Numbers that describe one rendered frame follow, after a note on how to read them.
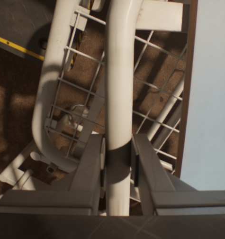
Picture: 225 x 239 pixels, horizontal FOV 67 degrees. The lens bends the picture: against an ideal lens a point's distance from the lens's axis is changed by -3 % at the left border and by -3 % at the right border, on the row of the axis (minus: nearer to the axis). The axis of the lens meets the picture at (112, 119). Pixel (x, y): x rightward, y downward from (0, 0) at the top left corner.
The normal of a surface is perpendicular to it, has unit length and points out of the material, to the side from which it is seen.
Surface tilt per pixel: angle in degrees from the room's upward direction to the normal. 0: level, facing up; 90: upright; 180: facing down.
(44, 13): 0
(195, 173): 22
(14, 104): 0
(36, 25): 0
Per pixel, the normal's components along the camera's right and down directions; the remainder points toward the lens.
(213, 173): 0.16, 0.25
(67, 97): -0.15, 0.46
